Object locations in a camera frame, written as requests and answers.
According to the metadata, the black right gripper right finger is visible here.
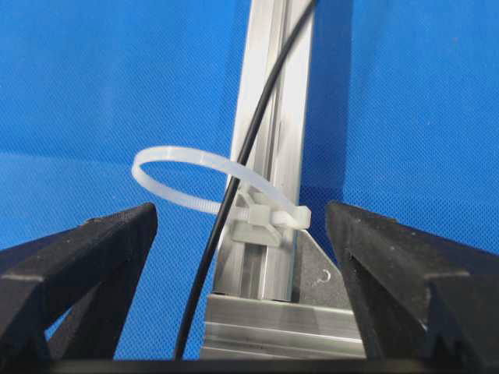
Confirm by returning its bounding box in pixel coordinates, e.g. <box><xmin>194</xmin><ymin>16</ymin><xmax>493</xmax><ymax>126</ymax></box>
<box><xmin>325</xmin><ymin>201</ymin><xmax>498</xmax><ymax>362</ymax></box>

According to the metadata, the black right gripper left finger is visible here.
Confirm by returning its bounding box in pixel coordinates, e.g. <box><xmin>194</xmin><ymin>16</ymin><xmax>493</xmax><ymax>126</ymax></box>
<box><xmin>1</xmin><ymin>203</ymin><xmax>157</xmax><ymax>362</ymax></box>

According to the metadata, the thin black wire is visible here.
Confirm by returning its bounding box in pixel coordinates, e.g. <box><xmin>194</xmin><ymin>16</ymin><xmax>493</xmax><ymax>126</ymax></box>
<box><xmin>173</xmin><ymin>0</ymin><xmax>319</xmax><ymax>362</ymax></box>

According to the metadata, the aluminium extrusion frame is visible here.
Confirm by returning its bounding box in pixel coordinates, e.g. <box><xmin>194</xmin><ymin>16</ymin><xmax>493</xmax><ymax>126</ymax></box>
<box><xmin>200</xmin><ymin>1</ymin><xmax>365</xmax><ymax>359</ymax></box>

